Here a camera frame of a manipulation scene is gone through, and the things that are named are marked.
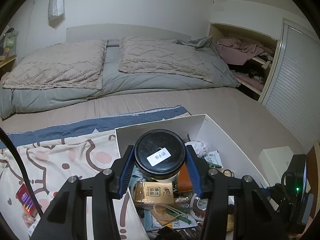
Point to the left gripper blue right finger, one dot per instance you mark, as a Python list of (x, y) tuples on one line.
[(254, 217)]

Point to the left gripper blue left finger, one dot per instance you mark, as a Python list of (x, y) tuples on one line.
[(65, 217)]

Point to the black round tin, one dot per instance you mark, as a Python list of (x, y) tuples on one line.
[(160, 153)]

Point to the white teal paper packet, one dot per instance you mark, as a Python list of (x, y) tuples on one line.
[(213, 159)]

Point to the bag of pink snacks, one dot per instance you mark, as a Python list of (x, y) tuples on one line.
[(29, 220)]

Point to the red cigarette pack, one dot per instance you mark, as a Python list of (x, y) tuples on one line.
[(26, 201)]

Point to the clear tape roll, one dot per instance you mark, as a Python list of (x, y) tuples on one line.
[(198, 206)]

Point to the cartoon bear blanket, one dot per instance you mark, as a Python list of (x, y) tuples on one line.
[(53, 154)]

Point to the brown leather case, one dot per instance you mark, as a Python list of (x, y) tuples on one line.
[(184, 181)]

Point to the white knitted cloth ball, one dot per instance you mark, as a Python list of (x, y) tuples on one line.
[(200, 148)]

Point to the gold tea box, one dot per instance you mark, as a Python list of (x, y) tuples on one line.
[(149, 193)]

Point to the white plastic bottle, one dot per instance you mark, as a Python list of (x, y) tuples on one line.
[(167, 180)]

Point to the white louvered door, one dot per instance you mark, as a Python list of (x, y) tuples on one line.
[(293, 94)]

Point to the white cardboard box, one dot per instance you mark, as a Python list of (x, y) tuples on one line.
[(201, 128)]

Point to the grey folded duvet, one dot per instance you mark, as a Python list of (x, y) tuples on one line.
[(116, 83)]

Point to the pink clothes pile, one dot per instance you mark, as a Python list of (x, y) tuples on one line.
[(237, 52)]

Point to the left beige quilted blanket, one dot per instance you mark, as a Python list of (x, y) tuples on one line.
[(64, 65)]

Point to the beige quilted blanket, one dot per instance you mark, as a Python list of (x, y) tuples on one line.
[(150, 55), (64, 65)]

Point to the wooden side shelf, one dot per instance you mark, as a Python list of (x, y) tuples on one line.
[(7, 65)]

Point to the right beige quilted blanket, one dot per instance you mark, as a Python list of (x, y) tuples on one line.
[(150, 55)]

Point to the white headboard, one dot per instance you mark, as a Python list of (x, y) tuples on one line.
[(110, 31)]

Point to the white hanging bag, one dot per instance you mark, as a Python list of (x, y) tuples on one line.
[(56, 9)]

